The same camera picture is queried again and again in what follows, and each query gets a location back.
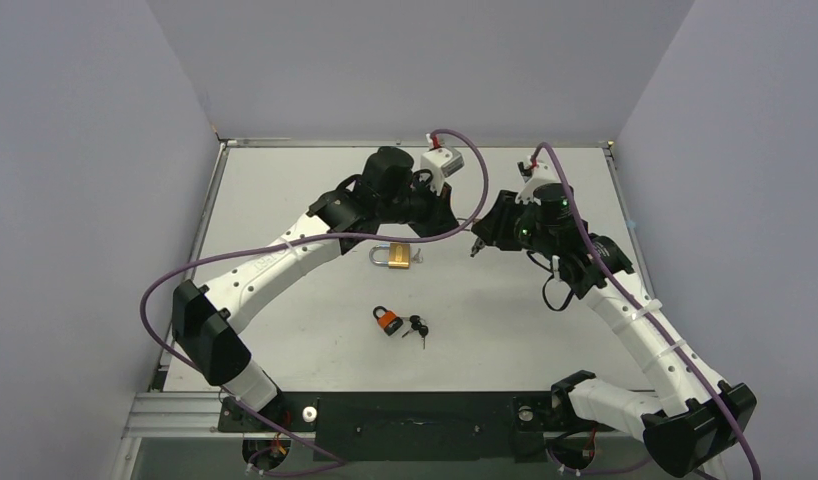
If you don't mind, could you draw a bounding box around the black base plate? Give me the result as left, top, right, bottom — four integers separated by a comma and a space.
216, 390, 616, 465

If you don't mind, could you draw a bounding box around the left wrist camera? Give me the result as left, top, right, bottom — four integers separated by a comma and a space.
420, 147, 464, 195

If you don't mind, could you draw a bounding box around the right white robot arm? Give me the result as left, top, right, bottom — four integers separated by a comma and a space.
471, 183, 757, 478

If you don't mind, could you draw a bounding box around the silver key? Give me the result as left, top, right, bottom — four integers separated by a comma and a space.
411, 248, 424, 264

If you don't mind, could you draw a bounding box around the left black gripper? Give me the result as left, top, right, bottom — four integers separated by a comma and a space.
379, 173, 460, 242

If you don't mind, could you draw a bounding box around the brass padlock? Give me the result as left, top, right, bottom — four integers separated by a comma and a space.
368, 243, 412, 269

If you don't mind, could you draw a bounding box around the orange black padlock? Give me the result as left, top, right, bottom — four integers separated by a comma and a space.
372, 306, 404, 336

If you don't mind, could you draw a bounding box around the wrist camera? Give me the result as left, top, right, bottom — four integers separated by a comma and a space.
515, 159, 560, 204
420, 147, 464, 195

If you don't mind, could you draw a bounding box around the small padlock with keys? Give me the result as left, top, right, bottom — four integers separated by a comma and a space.
456, 217, 478, 232

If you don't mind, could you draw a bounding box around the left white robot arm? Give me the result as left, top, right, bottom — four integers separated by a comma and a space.
172, 146, 464, 430

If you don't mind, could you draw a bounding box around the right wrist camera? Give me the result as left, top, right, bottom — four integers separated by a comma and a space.
515, 159, 560, 204

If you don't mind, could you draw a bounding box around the purple cable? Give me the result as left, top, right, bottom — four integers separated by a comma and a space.
529, 141, 763, 480
139, 128, 491, 372

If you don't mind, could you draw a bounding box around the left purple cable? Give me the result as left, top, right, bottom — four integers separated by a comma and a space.
139, 128, 491, 372

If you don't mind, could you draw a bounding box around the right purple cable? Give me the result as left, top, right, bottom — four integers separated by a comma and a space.
529, 141, 763, 480

